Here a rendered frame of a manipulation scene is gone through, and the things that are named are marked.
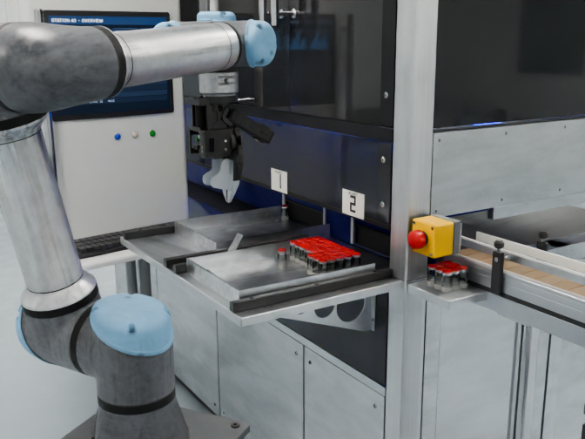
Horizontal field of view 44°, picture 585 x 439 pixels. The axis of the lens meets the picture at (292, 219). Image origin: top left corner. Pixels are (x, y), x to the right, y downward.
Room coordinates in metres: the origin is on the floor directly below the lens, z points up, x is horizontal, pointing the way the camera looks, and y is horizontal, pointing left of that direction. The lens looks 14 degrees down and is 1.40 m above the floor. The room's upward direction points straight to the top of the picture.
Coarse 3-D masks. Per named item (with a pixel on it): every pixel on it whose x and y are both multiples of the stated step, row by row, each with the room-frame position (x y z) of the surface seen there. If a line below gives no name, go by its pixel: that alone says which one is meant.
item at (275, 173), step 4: (272, 168) 1.98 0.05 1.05; (272, 172) 1.98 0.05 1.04; (276, 172) 1.96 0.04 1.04; (280, 172) 1.94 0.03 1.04; (284, 172) 1.93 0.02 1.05; (272, 176) 1.98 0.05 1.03; (276, 176) 1.96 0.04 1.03; (284, 176) 1.93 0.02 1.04; (272, 180) 1.98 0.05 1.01; (276, 180) 1.96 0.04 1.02; (284, 180) 1.93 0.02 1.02; (272, 184) 1.98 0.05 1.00; (276, 184) 1.96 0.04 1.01; (284, 184) 1.93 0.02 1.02; (272, 188) 1.98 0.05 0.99; (276, 188) 1.96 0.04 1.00; (284, 188) 1.93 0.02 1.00; (284, 192) 1.93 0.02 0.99
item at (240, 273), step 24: (288, 240) 1.72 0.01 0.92; (192, 264) 1.55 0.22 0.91; (216, 264) 1.61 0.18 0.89; (240, 264) 1.63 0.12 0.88; (264, 264) 1.63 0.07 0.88; (288, 264) 1.63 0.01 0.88; (216, 288) 1.44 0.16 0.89; (240, 288) 1.46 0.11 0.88; (264, 288) 1.39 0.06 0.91; (288, 288) 1.42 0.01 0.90
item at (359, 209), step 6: (348, 192) 1.68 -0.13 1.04; (354, 192) 1.66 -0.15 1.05; (342, 198) 1.70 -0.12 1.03; (348, 198) 1.68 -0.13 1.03; (360, 198) 1.64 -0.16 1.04; (342, 204) 1.70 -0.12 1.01; (348, 204) 1.68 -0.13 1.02; (360, 204) 1.64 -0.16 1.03; (342, 210) 1.70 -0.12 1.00; (348, 210) 1.68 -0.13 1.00; (354, 210) 1.66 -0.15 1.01; (360, 210) 1.64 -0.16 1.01; (354, 216) 1.66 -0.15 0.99; (360, 216) 1.64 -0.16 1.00
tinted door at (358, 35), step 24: (312, 0) 1.83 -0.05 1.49; (336, 0) 1.75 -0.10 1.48; (360, 0) 1.67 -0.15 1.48; (312, 24) 1.83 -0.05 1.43; (336, 24) 1.74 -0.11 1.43; (360, 24) 1.67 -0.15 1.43; (312, 48) 1.83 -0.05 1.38; (336, 48) 1.74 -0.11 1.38; (360, 48) 1.66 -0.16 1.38; (312, 72) 1.83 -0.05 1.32; (336, 72) 1.74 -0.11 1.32; (360, 72) 1.66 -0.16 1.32; (312, 96) 1.83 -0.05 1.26; (336, 96) 1.74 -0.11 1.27; (360, 96) 1.66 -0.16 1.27; (360, 120) 1.66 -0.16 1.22
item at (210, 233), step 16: (272, 208) 2.09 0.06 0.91; (176, 224) 1.91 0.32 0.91; (192, 224) 1.95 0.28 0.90; (208, 224) 1.98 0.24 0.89; (224, 224) 2.00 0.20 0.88; (240, 224) 2.01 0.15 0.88; (256, 224) 2.01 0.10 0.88; (272, 224) 2.01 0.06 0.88; (288, 224) 2.01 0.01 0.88; (192, 240) 1.82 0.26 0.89; (208, 240) 1.74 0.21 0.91; (224, 240) 1.84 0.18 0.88; (256, 240) 1.76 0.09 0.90
